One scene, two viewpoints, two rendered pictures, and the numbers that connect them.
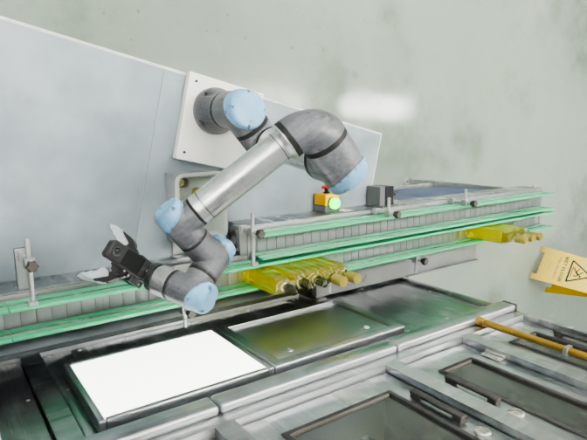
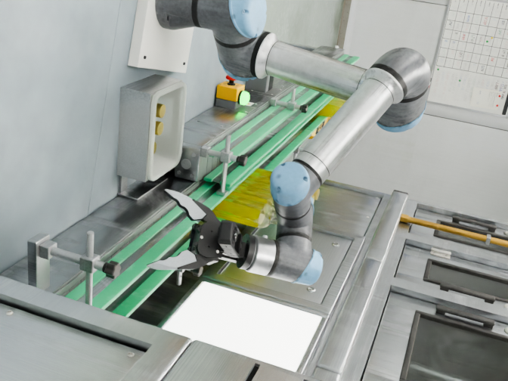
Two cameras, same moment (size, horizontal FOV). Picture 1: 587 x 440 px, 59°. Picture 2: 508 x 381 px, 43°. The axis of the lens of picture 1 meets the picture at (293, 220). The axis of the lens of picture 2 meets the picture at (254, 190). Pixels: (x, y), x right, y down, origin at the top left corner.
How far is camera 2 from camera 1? 113 cm
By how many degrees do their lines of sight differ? 39
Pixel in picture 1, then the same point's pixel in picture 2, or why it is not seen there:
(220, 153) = (168, 52)
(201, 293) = (320, 265)
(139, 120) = (106, 18)
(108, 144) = (78, 57)
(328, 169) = (407, 113)
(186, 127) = (148, 23)
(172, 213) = (307, 184)
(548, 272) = not seen: hidden behind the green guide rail
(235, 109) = (249, 15)
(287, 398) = (367, 344)
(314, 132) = (420, 79)
